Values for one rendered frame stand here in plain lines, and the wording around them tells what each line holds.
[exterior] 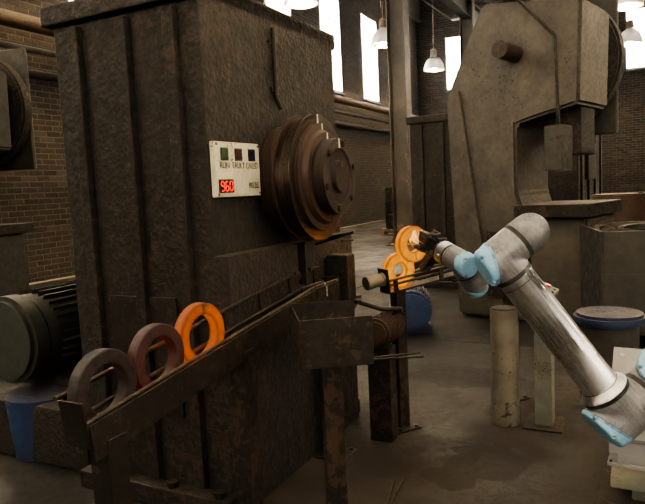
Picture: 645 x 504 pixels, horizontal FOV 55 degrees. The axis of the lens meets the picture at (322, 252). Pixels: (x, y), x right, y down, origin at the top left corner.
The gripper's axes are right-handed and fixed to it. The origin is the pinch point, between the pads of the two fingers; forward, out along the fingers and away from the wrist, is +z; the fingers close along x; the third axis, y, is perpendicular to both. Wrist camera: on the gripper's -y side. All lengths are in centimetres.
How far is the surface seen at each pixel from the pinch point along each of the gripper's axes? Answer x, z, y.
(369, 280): 17.1, 2.4, -17.6
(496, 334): -34, -25, -38
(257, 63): 66, 18, 66
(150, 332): 122, -58, 5
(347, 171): 35.2, -0.9, 30.3
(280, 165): 65, -5, 34
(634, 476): -18, -107, -44
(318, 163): 51, -8, 35
